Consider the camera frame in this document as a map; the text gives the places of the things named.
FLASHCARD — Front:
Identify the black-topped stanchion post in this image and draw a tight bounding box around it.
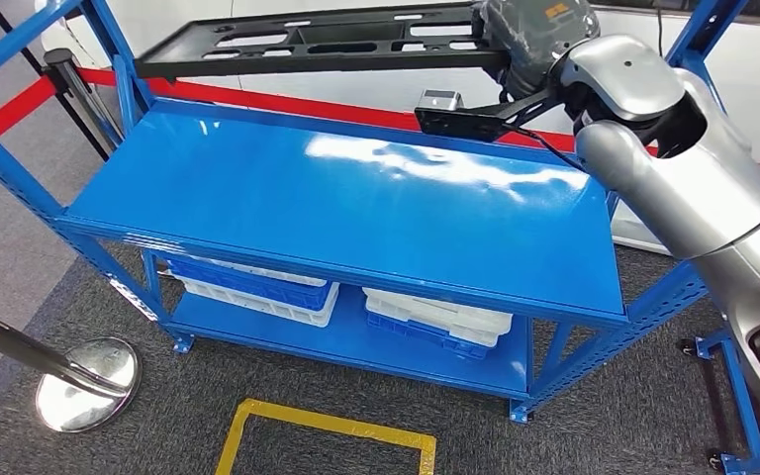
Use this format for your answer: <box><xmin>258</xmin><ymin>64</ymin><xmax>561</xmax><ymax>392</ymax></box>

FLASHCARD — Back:
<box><xmin>43</xmin><ymin>47</ymin><xmax>124</xmax><ymax>150</ymax></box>

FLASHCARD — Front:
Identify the yellow floor tape square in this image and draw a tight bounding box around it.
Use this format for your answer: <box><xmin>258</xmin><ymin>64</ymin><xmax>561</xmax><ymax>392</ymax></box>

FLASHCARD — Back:
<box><xmin>214</xmin><ymin>398</ymin><xmax>438</xmax><ymax>475</ymax></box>

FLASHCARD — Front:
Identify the blue metal shelf rack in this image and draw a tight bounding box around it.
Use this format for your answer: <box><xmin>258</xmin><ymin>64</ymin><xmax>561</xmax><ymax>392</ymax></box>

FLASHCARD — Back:
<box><xmin>0</xmin><ymin>0</ymin><xmax>760</xmax><ymax>425</ymax></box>

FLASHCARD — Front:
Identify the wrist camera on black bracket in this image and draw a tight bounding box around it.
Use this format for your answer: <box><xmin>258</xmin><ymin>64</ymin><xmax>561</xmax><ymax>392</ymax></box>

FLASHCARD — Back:
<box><xmin>414</xmin><ymin>89</ymin><xmax>562</xmax><ymax>144</ymax></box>

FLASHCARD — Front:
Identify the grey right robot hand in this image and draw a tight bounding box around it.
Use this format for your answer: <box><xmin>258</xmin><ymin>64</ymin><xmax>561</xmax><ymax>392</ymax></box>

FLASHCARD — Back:
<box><xmin>474</xmin><ymin>0</ymin><xmax>602</xmax><ymax>102</ymax></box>

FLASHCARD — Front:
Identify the chrome stanchion post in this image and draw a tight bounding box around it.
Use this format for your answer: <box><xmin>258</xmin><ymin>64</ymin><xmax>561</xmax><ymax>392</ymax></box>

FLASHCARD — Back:
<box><xmin>0</xmin><ymin>299</ymin><xmax>143</xmax><ymax>434</ymax></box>

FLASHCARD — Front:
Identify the red barrier belt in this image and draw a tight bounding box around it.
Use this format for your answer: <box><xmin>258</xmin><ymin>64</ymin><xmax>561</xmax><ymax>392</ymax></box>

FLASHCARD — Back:
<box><xmin>78</xmin><ymin>67</ymin><xmax>760</xmax><ymax>183</ymax></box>
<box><xmin>0</xmin><ymin>75</ymin><xmax>57</xmax><ymax>166</ymax></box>

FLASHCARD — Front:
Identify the blue plastic crate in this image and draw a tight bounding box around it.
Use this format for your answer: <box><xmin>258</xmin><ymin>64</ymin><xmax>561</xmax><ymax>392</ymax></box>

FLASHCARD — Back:
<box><xmin>365</xmin><ymin>310</ymin><xmax>492</xmax><ymax>361</ymax></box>
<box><xmin>165</xmin><ymin>257</ymin><xmax>334</xmax><ymax>314</ymax></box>

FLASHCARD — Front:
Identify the small blue wheeled rack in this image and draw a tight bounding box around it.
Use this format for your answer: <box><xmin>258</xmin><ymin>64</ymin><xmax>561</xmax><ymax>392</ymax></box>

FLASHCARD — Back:
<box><xmin>678</xmin><ymin>330</ymin><xmax>760</xmax><ymax>475</ymax></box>

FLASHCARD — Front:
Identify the long black plastic part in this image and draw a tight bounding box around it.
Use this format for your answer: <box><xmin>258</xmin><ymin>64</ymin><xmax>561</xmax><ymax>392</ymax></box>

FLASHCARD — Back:
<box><xmin>134</xmin><ymin>2</ymin><xmax>514</xmax><ymax>82</ymax></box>

